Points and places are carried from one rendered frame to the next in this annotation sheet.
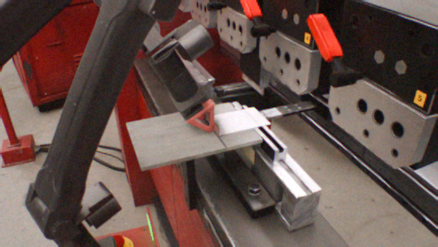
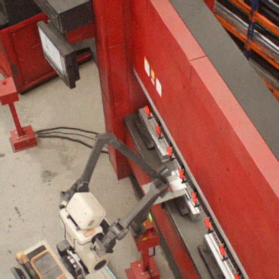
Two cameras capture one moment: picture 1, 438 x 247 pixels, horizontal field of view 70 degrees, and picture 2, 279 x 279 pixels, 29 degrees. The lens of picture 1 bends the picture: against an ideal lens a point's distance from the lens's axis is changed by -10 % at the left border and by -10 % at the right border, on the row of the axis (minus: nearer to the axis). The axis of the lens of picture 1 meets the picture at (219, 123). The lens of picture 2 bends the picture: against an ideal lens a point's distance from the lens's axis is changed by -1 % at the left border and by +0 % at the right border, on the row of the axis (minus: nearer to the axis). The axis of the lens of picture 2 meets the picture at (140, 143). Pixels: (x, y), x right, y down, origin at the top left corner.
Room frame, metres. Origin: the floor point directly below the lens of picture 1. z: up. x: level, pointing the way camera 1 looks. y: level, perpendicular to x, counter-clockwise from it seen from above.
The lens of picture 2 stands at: (-1.45, 0.10, 4.23)
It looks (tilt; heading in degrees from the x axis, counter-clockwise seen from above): 52 degrees down; 3
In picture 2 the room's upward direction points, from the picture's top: 3 degrees counter-clockwise
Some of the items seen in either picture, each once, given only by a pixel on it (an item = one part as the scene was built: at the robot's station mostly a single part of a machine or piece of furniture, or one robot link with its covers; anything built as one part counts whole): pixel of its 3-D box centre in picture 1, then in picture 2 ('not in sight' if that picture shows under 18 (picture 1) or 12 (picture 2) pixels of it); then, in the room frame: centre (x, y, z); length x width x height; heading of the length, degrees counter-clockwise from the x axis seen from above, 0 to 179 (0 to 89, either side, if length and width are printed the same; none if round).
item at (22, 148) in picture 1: (1, 106); (14, 114); (1.86, 1.45, 0.41); 0.25 x 0.20 x 0.83; 112
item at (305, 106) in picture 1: (307, 102); not in sight; (0.76, -0.22, 1.01); 0.26 x 0.12 x 0.05; 112
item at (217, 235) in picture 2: not in sight; (222, 231); (0.17, -0.29, 1.26); 0.15 x 0.09 x 0.17; 22
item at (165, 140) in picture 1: (191, 132); (163, 190); (0.65, 0.06, 1.00); 0.26 x 0.18 x 0.01; 112
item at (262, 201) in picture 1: (234, 170); (177, 198); (0.65, -0.04, 0.89); 0.30 x 0.05 x 0.03; 22
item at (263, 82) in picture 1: (253, 66); not in sight; (0.70, -0.08, 1.13); 0.10 x 0.02 x 0.10; 22
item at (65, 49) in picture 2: not in sight; (60, 53); (1.61, 0.85, 1.42); 0.45 x 0.12 x 0.36; 34
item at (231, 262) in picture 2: not in sight; (236, 259); (-0.01, -0.37, 1.26); 0.15 x 0.09 x 0.17; 22
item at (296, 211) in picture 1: (260, 156); (185, 194); (0.65, -0.10, 0.92); 0.39 x 0.06 x 0.10; 22
